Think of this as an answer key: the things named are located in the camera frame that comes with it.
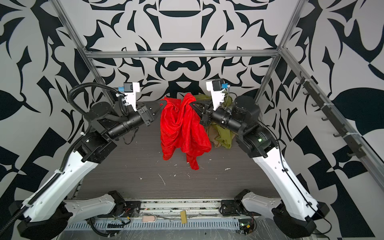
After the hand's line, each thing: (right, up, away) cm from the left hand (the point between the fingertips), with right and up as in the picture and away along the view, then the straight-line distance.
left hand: (165, 98), depth 50 cm
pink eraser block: (-11, -53, +20) cm, 58 cm away
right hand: (+9, -1, +1) cm, 9 cm away
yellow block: (+5, -53, +22) cm, 58 cm away
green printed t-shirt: (+29, -17, +41) cm, 53 cm away
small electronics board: (+34, -57, +21) cm, 70 cm away
